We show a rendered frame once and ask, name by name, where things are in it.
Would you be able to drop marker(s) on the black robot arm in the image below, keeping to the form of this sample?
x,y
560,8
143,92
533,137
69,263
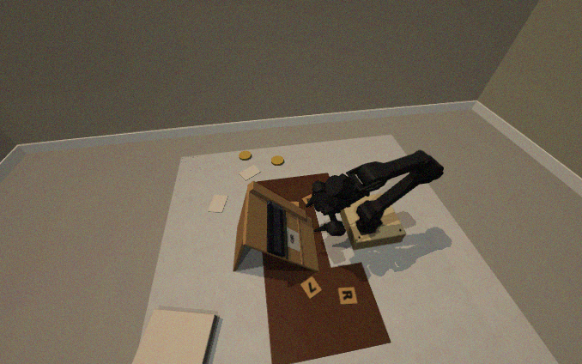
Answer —
x,y
422,169

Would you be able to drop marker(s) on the white paper ticket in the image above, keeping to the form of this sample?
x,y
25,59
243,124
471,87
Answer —
x,y
293,239

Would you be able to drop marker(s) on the yellow flat disc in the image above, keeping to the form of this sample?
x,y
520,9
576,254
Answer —
x,y
245,155
277,160

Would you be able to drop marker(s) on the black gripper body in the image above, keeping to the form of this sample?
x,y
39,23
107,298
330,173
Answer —
x,y
335,227

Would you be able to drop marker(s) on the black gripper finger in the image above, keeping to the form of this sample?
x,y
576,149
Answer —
x,y
323,228
310,201

